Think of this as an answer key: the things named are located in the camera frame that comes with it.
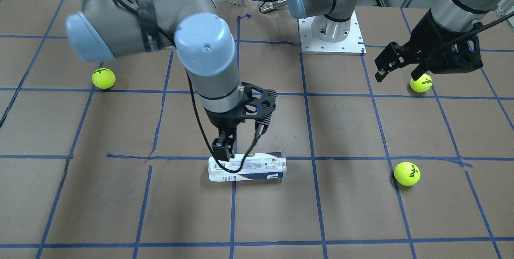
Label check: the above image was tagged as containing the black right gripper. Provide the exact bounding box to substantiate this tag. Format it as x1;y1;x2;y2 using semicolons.
204;83;277;161

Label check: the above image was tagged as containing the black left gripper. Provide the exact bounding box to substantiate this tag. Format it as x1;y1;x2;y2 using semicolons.
375;10;483;83

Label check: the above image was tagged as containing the white blue tennis ball can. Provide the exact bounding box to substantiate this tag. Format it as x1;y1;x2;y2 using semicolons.
208;152;287;182

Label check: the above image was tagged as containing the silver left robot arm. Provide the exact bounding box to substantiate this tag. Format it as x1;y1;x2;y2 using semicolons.
375;0;502;83

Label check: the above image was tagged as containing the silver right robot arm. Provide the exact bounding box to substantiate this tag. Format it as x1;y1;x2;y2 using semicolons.
66;0;277;161

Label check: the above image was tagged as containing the yellow tennis ball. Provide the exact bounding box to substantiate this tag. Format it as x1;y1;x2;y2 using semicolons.
394;161;421;186
410;74;433;93
92;67;116;89

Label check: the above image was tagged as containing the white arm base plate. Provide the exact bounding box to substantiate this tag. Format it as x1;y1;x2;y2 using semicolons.
298;12;367;55

